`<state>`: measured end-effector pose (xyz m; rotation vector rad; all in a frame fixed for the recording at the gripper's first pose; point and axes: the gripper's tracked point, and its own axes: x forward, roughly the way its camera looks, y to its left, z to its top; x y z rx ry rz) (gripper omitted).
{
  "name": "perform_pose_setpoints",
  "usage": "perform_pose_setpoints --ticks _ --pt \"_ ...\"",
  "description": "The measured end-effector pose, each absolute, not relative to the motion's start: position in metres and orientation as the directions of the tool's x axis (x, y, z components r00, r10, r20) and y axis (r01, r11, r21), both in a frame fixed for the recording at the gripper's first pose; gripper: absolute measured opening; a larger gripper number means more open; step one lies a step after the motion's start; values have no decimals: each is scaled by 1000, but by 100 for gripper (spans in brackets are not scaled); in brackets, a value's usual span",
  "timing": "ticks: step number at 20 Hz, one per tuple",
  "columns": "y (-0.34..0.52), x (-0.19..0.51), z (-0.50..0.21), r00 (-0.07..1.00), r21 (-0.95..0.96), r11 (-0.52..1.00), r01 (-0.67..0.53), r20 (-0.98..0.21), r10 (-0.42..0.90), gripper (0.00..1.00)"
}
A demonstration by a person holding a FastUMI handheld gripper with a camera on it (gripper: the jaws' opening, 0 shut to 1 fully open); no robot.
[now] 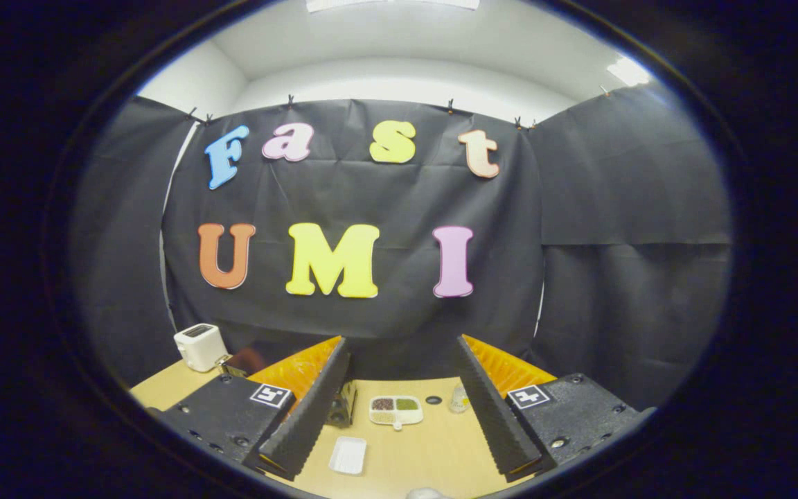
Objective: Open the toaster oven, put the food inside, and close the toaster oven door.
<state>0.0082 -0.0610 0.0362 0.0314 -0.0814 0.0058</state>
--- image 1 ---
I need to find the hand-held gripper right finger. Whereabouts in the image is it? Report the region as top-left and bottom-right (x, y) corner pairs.
(456, 334), (656, 482)

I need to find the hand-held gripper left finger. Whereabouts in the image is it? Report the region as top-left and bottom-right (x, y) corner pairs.
(146, 336), (353, 481)

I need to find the black toaster oven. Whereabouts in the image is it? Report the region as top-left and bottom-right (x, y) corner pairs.
(222, 347), (358, 427)

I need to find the white toaster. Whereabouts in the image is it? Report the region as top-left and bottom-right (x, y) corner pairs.
(173, 323), (229, 373)

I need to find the white rectangular tray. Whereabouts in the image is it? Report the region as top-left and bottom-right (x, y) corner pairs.
(328, 436), (368, 476)

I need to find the white divided grain dish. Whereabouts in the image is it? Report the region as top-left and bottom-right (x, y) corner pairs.
(369, 395), (424, 432)

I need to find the black backdrop cloth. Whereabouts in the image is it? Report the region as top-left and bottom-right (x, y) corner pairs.
(70, 83), (734, 410)

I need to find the row of black cloth clips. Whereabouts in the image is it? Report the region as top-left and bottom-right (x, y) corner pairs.
(186, 85), (611, 131)

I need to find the square ceiling light panel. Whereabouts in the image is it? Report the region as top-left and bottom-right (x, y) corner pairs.
(605, 55), (651, 88)

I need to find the long ceiling light panel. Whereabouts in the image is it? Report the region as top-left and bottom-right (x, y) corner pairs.
(305, 0), (481, 12)

